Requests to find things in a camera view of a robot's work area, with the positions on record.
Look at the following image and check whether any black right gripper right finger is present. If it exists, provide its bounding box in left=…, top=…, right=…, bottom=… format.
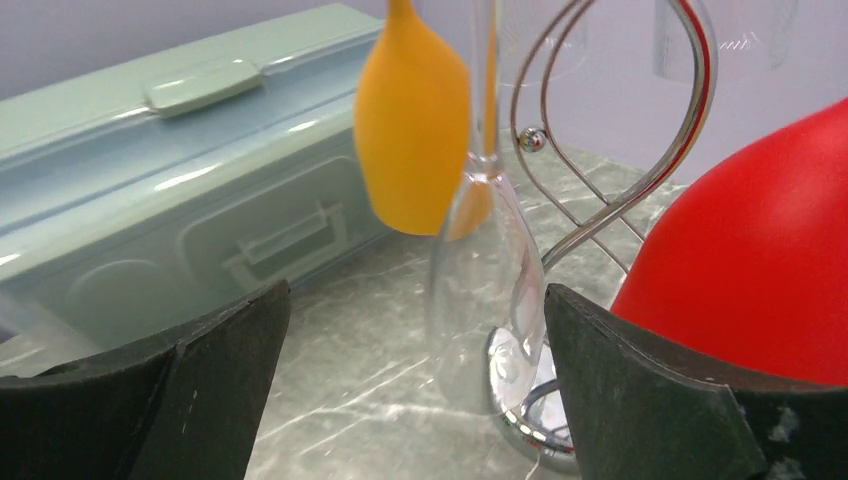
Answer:
left=544, top=284, right=847, bottom=479

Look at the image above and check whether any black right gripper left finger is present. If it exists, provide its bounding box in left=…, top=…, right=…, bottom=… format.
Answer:
left=1, top=281, right=291, bottom=479

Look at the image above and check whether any red plastic goblet back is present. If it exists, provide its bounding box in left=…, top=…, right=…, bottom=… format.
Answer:
left=612, top=101, right=847, bottom=387

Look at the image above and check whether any orange plastic goblet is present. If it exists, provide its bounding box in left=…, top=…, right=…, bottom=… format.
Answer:
left=353, top=1, right=471, bottom=236

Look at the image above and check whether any chrome wine glass rack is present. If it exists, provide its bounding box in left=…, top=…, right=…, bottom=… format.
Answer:
left=486, top=0, right=720, bottom=475

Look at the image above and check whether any green plastic storage box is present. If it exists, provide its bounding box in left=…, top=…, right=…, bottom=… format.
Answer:
left=1, top=3, right=387, bottom=375

